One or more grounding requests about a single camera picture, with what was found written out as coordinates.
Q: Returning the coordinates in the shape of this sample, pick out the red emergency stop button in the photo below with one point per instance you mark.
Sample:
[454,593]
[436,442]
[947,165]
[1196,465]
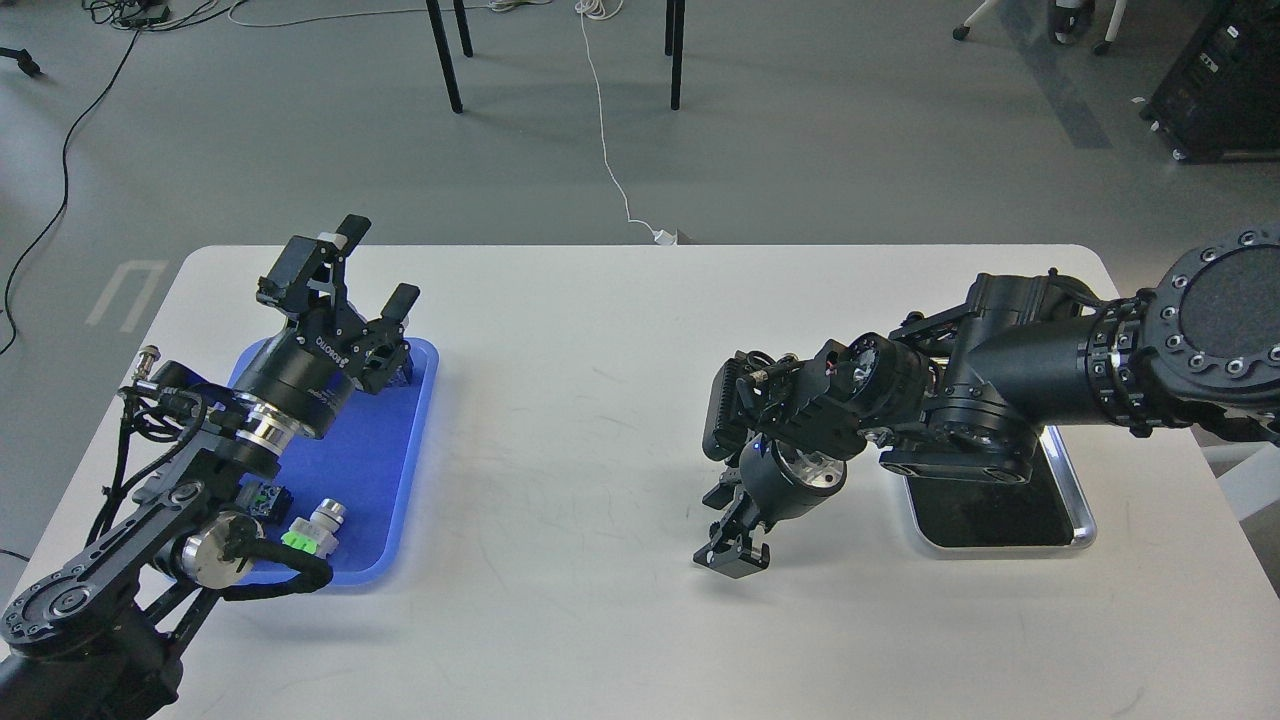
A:
[265,501]

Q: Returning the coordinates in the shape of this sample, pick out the blue plastic tray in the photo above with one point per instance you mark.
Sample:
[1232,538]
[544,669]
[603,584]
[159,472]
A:
[367,462]

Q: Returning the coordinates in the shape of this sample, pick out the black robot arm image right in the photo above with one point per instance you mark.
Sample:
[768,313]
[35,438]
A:
[959,403]

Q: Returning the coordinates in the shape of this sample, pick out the green white push button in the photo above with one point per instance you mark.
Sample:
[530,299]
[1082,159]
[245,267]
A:
[317,534]

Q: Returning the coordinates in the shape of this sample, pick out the black equipment case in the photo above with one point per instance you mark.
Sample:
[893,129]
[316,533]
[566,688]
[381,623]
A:
[1220,99]

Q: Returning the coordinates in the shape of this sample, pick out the silver metal tray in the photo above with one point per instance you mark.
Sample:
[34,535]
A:
[1045,517]

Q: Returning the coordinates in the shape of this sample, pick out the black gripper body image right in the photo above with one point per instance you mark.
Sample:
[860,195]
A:
[784,482]

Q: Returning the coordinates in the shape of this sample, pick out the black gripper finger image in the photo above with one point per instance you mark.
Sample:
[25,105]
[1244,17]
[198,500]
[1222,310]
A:
[307,283]
[381,357]
[723,492]
[731,550]

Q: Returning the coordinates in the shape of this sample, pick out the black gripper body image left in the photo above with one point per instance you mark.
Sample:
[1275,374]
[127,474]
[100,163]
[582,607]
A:
[299,379]

